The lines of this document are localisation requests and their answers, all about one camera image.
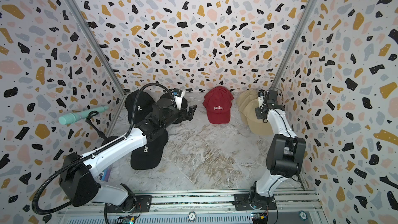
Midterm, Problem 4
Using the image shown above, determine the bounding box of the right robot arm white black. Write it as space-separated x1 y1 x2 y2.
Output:
248 87 306 210

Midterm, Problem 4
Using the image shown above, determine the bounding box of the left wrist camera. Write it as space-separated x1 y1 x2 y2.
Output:
172 89 185 110

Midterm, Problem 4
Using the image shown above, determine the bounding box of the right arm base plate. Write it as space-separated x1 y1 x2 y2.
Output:
233 193 277 212

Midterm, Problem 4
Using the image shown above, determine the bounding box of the black cap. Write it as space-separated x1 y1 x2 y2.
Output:
125 90 155 124
160 93 188 124
130 131 169 170

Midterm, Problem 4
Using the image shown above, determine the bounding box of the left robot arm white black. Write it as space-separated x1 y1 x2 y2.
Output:
59 99 197 211

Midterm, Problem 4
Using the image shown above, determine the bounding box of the black corrugated cable conduit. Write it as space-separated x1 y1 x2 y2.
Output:
30 82 175 215

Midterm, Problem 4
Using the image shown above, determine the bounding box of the mint green microphone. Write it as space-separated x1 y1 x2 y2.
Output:
58 106 109 125

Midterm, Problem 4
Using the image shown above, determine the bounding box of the red cap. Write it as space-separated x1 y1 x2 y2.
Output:
203 86 234 124

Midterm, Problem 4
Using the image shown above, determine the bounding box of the colourful box by left wall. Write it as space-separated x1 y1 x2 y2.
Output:
99 165 113 181

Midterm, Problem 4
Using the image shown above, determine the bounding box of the beige cap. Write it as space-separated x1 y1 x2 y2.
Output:
236 89 258 111
245 100 274 136
238 107 248 125

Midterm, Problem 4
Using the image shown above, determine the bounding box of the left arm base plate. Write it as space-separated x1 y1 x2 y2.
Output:
107 195 152 215

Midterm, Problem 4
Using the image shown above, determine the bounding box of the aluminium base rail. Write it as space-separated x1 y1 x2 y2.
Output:
55 188 327 224

